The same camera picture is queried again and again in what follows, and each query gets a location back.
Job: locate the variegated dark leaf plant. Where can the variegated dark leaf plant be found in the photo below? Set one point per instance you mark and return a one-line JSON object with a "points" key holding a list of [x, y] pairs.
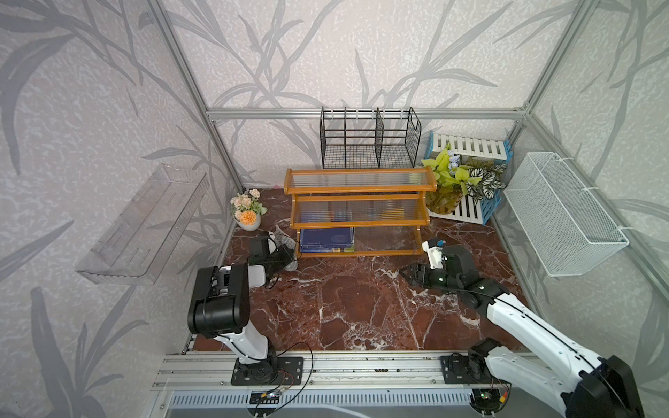
{"points": [[486, 179]]}

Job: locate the orange wooden bookshelf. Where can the orange wooden bookshelf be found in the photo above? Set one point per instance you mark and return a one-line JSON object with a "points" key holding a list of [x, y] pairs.
{"points": [[385, 207]]}

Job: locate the white slatted crate blue frame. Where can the white slatted crate blue frame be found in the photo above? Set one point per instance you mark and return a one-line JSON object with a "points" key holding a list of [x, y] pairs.
{"points": [[470, 149]]}

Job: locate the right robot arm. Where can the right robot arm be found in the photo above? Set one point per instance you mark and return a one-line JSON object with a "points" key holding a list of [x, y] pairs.
{"points": [[573, 380]]}

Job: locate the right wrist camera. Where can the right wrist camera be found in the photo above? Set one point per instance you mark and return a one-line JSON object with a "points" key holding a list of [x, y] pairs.
{"points": [[434, 250]]}

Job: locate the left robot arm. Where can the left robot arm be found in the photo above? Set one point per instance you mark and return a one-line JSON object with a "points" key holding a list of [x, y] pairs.
{"points": [[220, 309]]}

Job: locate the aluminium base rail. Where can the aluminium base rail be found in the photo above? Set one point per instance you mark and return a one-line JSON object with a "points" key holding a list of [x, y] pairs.
{"points": [[320, 370]]}

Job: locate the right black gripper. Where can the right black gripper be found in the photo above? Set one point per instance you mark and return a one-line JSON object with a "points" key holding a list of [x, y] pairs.
{"points": [[417, 267]]}

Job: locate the grey fluffy cloth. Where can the grey fluffy cloth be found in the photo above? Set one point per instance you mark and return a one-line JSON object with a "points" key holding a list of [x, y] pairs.
{"points": [[288, 244]]}

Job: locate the flower pot with orange flowers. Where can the flower pot with orange flowers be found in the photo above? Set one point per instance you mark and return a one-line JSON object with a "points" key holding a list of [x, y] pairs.
{"points": [[248, 210]]}

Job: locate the clear acrylic wall shelf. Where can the clear acrylic wall shelf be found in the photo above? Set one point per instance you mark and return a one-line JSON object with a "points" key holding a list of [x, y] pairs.
{"points": [[137, 246]]}

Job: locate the white mesh wall basket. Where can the white mesh wall basket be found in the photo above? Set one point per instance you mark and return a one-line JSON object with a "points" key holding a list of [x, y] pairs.
{"points": [[568, 228]]}

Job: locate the green potted plant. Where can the green potted plant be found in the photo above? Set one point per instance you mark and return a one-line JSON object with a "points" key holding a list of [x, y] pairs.
{"points": [[451, 177]]}

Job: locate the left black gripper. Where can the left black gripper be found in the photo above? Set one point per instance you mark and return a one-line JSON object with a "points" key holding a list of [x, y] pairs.
{"points": [[287, 257]]}

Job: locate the black wire rack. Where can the black wire rack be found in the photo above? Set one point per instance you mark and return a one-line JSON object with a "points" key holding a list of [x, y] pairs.
{"points": [[370, 139]]}

